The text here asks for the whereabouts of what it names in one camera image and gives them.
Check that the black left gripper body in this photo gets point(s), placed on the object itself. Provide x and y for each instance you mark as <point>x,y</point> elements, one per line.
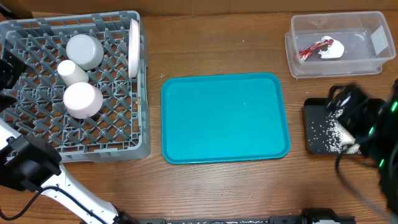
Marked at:
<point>8,72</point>

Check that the red foil snack wrapper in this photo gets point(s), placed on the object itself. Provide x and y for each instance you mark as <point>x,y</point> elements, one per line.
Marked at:
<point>304,54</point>

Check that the clear plastic bin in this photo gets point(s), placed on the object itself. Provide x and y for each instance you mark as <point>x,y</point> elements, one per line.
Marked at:
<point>365,35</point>

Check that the white paper cup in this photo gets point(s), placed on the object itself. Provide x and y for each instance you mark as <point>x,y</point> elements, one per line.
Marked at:
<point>71,73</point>

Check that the white rice pile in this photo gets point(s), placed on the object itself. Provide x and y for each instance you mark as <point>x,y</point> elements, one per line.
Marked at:
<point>332,137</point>

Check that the teal plastic tray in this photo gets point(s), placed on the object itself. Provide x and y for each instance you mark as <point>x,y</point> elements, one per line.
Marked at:
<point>223,118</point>

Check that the grey plastic dish rack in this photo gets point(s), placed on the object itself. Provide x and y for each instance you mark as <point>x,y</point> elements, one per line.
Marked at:
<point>121,129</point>

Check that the white round plate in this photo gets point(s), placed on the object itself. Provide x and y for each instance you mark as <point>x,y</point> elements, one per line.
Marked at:
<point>134,49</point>

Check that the grey shallow bowl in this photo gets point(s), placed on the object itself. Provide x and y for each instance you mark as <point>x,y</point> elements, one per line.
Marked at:
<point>86,51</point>

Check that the white napkin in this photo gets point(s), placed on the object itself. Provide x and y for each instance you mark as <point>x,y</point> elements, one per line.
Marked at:
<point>335,50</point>

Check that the pink upturned bowl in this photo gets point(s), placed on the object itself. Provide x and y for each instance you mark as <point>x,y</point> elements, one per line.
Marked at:
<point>82,100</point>

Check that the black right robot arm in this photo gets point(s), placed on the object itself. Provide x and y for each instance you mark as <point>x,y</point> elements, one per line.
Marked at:
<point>383,149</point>

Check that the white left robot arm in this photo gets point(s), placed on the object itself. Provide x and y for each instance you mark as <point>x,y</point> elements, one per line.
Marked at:
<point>29,162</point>

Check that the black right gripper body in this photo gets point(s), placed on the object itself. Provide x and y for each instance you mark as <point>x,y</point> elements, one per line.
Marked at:
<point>363,122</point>

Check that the black plastic tray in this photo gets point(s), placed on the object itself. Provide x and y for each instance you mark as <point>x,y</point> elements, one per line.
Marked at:
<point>314,124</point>

